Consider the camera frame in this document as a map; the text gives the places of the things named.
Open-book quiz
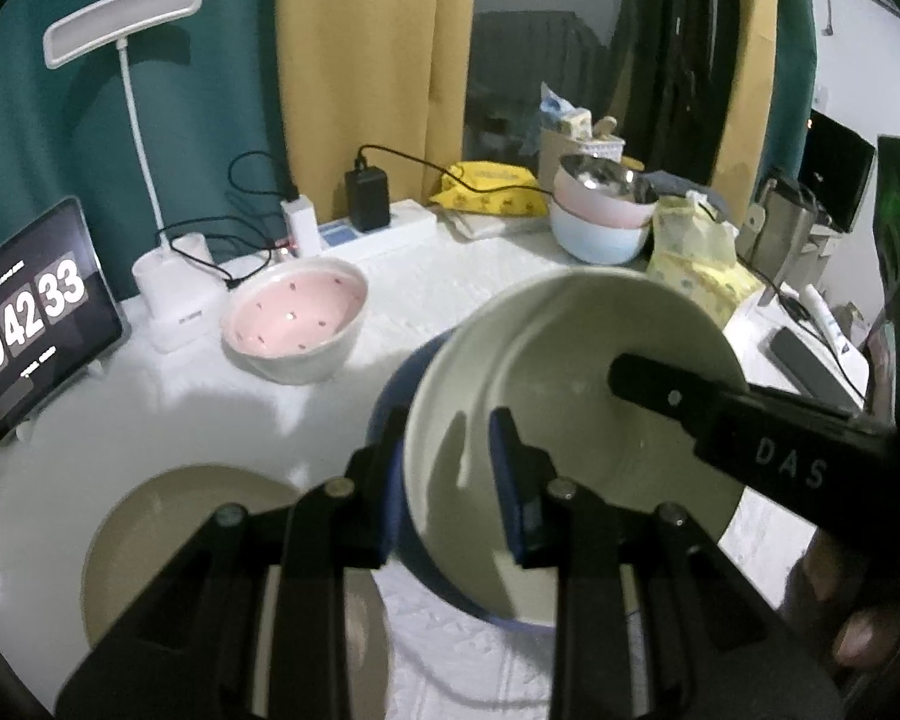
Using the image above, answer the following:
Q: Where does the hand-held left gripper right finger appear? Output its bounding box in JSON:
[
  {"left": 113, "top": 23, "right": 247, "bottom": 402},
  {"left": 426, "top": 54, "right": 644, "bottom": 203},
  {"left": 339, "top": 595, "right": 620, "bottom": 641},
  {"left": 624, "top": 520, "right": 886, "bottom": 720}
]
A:
[{"left": 489, "top": 406, "right": 845, "bottom": 720}]

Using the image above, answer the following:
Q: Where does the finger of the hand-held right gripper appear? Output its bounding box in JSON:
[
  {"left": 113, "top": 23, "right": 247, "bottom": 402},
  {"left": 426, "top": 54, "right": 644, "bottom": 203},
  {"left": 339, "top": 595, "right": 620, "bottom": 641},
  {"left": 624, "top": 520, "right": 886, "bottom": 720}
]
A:
[{"left": 607, "top": 352, "right": 751, "bottom": 451}]

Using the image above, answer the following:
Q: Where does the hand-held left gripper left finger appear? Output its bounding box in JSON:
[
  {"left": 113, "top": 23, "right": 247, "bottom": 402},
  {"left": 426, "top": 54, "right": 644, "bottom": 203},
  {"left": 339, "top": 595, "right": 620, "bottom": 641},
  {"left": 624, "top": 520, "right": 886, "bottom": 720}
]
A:
[{"left": 56, "top": 406, "right": 410, "bottom": 720}]

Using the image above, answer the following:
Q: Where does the cream bowl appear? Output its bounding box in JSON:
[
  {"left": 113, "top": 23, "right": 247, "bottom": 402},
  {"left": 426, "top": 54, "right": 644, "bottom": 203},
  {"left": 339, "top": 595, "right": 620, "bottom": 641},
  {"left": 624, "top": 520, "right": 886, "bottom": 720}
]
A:
[{"left": 403, "top": 270, "right": 747, "bottom": 627}]

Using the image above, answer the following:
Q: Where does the large blue bowl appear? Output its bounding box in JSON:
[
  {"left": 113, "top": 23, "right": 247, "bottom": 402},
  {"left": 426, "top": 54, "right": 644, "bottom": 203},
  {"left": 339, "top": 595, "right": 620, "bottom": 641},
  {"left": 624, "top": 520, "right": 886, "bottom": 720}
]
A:
[{"left": 364, "top": 328, "right": 563, "bottom": 631}]

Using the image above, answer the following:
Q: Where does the white bowl with pink inside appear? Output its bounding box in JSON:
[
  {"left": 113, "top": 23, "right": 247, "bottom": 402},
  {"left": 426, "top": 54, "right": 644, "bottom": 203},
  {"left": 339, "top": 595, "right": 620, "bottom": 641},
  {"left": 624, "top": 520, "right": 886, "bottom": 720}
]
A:
[{"left": 220, "top": 256, "right": 368, "bottom": 385}]

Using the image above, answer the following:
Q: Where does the large cream plate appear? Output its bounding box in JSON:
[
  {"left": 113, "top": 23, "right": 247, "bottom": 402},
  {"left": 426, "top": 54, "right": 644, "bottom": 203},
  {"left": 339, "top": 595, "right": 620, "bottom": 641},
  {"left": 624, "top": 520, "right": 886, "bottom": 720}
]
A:
[{"left": 81, "top": 465, "right": 391, "bottom": 720}]

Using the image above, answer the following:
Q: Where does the person's right hand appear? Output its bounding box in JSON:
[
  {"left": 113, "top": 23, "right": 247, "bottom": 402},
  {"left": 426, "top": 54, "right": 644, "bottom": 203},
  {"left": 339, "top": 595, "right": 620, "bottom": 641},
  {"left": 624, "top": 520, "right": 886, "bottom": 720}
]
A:
[{"left": 784, "top": 532, "right": 900, "bottom": 668}]

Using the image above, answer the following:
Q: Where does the black smartphone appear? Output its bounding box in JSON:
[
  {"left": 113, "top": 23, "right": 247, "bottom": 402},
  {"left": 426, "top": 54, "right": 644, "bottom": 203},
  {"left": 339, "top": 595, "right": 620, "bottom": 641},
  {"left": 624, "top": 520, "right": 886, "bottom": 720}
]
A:
[{"left": 769, "top": 326, "right": 860, "bottom": 413}]

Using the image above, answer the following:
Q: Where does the yellow tissue box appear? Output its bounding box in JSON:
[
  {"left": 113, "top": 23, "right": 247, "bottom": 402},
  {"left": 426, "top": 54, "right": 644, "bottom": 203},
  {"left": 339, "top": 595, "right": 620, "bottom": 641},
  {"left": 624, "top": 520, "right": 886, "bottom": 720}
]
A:
[{"left": 649, "top": 255, "right": 766, "bottom": 331}]

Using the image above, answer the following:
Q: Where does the white tube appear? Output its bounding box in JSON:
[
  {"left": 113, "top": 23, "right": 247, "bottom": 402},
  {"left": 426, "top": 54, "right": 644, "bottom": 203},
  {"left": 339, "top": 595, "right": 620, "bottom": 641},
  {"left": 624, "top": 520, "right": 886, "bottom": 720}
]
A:
[{"left": 799, "top": 283, "right": 852, "bottom": 357}]

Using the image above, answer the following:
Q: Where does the crumpled yellow tissue pack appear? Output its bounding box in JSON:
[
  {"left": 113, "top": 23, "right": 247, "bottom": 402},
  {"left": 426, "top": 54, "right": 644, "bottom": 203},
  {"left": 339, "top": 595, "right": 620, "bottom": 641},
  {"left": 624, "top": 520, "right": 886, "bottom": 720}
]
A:
[{"left": 649, "top": 195, "right": 740, "bottom": 278}]

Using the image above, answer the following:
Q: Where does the small light blue bowl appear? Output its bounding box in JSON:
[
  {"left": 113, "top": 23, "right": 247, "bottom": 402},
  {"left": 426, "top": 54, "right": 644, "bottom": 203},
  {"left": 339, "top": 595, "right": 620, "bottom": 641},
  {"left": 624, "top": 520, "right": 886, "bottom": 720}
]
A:
[{"left": 550, "top": 202, "right": 653, "bottom": 265}]

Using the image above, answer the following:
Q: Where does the white quilted tablecloth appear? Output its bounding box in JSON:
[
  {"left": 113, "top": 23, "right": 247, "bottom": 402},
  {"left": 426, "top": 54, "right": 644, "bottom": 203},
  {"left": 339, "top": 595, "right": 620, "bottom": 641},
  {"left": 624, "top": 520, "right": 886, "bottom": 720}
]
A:
[{"left": 0, "top": 210, "right": 871, "bottom": 720}]

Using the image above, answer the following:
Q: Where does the dark grey pouch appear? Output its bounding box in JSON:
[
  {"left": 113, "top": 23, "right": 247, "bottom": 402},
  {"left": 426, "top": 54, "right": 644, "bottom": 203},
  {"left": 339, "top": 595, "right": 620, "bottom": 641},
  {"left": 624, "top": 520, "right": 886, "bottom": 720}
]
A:
[{"left": 645, "top": 169, "right": 736, "bottom": 218}]

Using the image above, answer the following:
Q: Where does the steel bowl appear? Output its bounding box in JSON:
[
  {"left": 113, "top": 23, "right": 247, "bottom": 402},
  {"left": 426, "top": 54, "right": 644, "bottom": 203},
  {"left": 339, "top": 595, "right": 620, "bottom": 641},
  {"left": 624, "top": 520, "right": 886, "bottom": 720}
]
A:
[{"left": 559, "top": 152, "right": 661, "bottom": 205}]

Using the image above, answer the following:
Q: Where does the white flat pad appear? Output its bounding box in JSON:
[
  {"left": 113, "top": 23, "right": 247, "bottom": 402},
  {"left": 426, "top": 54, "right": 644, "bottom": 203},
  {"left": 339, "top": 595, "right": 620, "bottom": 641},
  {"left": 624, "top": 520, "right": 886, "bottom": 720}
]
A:
[{"left": 439, "top": 206, "right": 556, "bottom": 241}]

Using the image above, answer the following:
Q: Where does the white plastic basket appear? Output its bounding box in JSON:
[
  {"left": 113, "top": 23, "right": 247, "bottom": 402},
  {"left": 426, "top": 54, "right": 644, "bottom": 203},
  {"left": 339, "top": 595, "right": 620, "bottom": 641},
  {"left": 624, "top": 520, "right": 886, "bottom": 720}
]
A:
[{"left": 538, "top": 127, "right": 627, "bottom": 181}]

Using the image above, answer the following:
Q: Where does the yellow wipes pack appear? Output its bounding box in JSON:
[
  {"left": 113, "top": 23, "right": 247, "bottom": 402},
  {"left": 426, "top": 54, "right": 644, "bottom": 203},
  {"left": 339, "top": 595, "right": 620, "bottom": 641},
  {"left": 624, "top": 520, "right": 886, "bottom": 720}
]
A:
[{"left": 429, "top": 161, "right": 552, "bottom": 217}]

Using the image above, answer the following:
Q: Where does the white desk lamp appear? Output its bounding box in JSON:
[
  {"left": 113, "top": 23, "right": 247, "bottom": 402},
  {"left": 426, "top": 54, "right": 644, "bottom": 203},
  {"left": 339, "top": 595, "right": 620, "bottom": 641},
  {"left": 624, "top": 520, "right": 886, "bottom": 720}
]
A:
[{"left": 43, "top": 0, "right": 230, "bottom": 353}]

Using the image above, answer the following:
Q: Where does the white power strip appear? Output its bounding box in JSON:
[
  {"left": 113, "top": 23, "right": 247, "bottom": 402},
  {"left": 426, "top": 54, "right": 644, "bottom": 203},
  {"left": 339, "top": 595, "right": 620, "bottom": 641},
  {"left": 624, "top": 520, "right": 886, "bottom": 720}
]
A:
[{"left": 277, "top": 199, "right": 437, "bottom": 260}]

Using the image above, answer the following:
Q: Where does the white charger plug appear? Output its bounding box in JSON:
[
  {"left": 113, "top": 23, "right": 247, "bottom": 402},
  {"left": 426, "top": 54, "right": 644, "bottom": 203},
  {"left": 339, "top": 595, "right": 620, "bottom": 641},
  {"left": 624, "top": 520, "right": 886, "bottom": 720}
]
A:
[{"left": 281, "top": 195, "right": 322, "bottom": 257}]

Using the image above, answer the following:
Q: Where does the blue snack packet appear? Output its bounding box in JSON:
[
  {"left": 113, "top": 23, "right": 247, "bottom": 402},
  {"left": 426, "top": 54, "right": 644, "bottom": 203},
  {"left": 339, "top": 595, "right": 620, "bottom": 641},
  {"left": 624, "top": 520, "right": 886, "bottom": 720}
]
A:
[{"left": 540, "top": 82, "right": 593, "bottom": 136}]

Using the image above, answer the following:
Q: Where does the black charger plug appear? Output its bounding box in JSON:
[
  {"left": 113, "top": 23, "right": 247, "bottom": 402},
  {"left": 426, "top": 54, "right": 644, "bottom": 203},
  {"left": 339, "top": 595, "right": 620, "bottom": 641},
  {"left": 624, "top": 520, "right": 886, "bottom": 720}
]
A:
[{"left": 345, "top": 165, "right": 392, "bottom": 232}]

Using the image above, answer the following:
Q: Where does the yellow curtain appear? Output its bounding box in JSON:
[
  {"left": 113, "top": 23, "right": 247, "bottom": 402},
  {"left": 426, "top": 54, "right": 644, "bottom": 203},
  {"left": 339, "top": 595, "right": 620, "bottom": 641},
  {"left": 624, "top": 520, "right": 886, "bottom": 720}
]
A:
[
  {"left": 274, "top": 0, "right": 481, "bottom": 200},
  {"left": 746, "top": 0, "right": 781, "bottom": 188}
]

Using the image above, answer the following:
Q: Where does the clear tablet stand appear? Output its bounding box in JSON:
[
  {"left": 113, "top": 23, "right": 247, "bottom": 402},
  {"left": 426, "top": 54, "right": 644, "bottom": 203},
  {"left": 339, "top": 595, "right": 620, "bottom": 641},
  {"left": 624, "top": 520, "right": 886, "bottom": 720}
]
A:
[{"left": 13, "top": 358, "right": 111, "bottom": 441}]

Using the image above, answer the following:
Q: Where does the teal curtain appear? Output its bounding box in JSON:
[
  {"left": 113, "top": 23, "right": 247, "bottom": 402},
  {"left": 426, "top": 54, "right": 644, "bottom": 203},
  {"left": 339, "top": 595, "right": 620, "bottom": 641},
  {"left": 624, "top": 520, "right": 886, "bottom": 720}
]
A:
[
  {"left": 765, "top": 0, "right": 818, "bottom": 188},
  {"left": 0, "top": 0, "right": 293, "bottom": 301}
]

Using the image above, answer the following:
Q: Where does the tablet with clock display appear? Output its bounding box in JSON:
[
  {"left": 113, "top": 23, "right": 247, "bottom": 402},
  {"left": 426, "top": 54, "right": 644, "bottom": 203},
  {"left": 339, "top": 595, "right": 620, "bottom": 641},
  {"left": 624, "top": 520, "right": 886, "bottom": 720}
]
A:
[{"left": 0, "top": 197, "right": 128, "bottom": 442}]

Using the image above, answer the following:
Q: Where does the desk lamp black cable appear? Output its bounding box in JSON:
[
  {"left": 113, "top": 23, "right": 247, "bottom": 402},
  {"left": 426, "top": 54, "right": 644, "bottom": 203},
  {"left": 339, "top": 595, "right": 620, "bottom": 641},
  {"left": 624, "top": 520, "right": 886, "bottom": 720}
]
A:
[{"left": 154, "top": 216, "right": 293, "bottom": 290}]

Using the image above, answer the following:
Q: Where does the white charger black cable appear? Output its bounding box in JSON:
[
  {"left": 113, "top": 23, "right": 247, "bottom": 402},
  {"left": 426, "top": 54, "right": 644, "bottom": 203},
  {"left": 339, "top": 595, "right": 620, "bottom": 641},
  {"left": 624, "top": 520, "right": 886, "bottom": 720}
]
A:
[{"left": 229, "top": 150, "right": 301, "bottom": 200}]

